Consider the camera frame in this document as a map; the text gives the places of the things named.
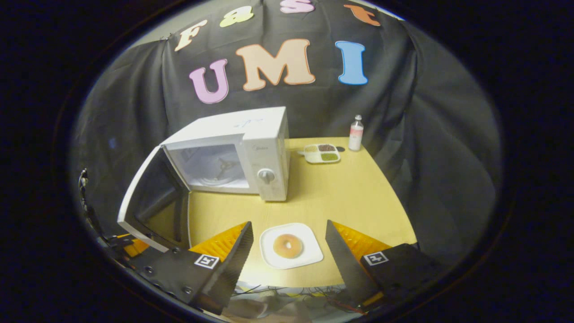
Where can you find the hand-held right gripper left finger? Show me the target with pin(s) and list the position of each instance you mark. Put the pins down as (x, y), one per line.
(233, 262)

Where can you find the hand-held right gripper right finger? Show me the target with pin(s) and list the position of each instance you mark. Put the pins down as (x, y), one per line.
(345, 264)

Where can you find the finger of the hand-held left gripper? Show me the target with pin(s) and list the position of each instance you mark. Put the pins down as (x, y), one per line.
(136, 247)

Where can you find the glazed brown donut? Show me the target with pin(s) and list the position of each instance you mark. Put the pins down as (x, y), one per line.
(288, 246)

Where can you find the white microwave oven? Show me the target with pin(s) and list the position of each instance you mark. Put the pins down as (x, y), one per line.
(269, 134)

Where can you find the white square plate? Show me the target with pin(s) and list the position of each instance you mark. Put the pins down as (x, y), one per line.
(312, 252)

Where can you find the white divided tray with beans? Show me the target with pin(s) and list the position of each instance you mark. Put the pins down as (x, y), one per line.
(320, 153)

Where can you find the clear bottle with pink label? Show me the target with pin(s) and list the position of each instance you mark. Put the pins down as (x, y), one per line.
(355, 134)

